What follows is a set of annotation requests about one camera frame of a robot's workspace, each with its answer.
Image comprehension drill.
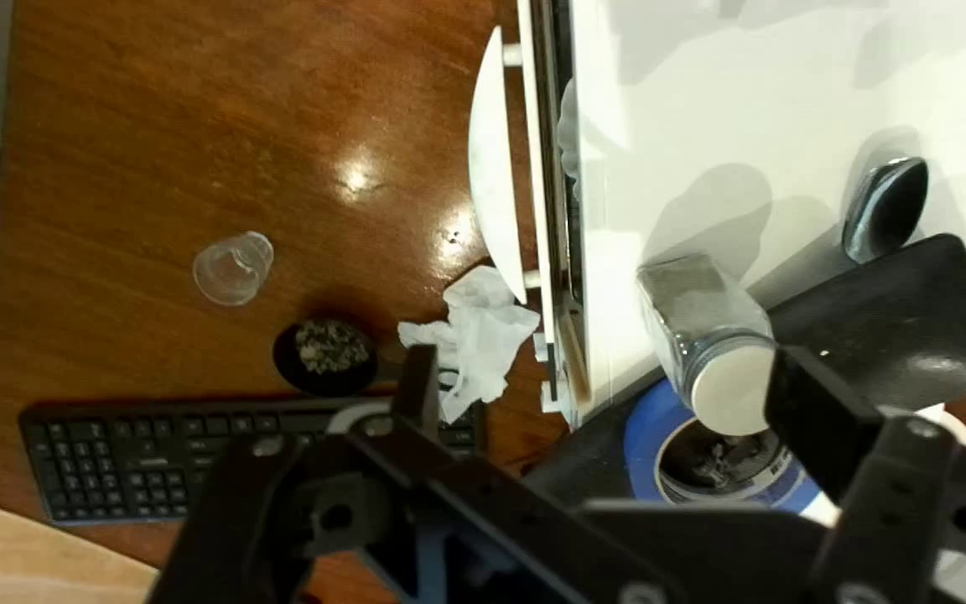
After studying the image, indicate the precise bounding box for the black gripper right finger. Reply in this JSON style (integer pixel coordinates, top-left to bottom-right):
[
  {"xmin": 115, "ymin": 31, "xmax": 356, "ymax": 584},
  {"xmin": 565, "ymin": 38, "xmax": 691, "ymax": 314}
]
[{"xmin": 764, "ymin": 346, "xmax": 966, "ymax": 604}]

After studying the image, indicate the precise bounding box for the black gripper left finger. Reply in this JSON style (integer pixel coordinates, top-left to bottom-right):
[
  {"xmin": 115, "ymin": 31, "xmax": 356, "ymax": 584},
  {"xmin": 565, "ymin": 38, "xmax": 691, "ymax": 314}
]
[{"xmin": 145, "ymin": 343, "xmax": 621, "ymax": 604}]

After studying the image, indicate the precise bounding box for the blue masking tape roll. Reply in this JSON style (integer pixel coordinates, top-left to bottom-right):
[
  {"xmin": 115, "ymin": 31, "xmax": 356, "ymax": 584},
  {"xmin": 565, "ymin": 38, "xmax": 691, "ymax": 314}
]
[{"xmin": 621, "ymin": 380, "xmax": 838, "ymax": 522}]

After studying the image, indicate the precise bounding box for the black tray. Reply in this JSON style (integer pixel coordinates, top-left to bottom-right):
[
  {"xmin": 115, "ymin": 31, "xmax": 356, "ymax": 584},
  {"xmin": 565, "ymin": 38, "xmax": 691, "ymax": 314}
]
[{"xmin": 528, "ymin": 235, "xmax": 966, "ymax": 503}]

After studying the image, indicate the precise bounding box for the black measuring scoop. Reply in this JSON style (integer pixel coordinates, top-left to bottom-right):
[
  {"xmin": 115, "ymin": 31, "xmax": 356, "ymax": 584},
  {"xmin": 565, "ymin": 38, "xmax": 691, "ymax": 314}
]
[{"xmin": 272, "ymin": 314, "xmax": 380, "ymax": 395}]

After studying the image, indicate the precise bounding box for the crumpled white tissue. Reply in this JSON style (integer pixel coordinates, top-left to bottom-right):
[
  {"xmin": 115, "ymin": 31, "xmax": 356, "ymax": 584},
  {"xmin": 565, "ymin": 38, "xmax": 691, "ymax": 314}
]
[{"xmin": 396, "ymin": 264, "xmax": 539, "ymax": 424}]

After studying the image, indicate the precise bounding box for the small clear plastic cup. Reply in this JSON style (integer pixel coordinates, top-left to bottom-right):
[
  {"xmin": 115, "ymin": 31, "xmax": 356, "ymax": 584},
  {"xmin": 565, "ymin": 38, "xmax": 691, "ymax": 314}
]
[{"xmin": 193, "ymin": 231, "xmax": 274, "ymax": 310}]

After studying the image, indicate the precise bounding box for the black computer keyboard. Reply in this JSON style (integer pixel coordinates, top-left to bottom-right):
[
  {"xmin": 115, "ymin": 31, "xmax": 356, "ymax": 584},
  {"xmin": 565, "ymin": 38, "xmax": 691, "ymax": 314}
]
[{"xmin": 18, "ymin": 395, "xmax": 410, "ymax": 531}]

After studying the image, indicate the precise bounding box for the white toaster oven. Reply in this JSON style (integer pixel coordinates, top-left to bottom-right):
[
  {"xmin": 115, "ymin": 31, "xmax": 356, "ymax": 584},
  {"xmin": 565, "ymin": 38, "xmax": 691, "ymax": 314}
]
[{"xmin": 468, "ymin": 0, "xmax": 966, "ymax": 424}]

